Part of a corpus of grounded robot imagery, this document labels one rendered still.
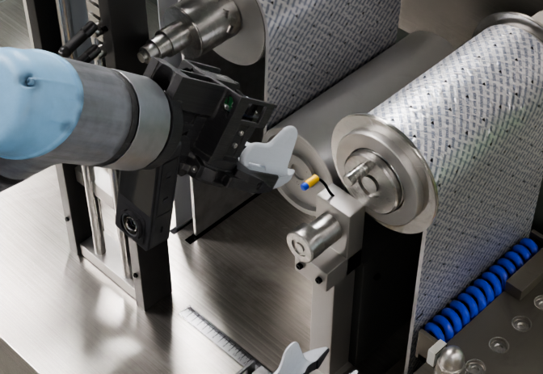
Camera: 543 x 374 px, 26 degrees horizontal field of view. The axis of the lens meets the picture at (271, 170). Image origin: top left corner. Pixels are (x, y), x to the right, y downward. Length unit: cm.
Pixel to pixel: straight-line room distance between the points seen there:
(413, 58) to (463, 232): 23
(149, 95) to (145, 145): 4
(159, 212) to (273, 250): 69
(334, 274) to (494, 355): 21
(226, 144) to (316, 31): 42
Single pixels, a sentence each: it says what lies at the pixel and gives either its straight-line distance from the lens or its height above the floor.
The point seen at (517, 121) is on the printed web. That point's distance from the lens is 132.
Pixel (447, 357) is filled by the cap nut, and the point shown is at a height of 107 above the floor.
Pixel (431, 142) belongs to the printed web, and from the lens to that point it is 123.
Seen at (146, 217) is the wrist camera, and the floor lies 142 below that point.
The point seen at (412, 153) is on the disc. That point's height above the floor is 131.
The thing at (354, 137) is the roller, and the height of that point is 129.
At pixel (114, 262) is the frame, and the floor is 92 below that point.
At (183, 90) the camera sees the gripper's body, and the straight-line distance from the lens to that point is 91.
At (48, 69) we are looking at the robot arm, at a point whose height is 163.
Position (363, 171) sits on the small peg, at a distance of 123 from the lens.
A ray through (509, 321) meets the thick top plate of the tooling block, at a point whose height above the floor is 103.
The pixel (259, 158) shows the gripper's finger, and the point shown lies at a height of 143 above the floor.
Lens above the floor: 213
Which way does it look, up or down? 44 degrees down
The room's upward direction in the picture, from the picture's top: straight up
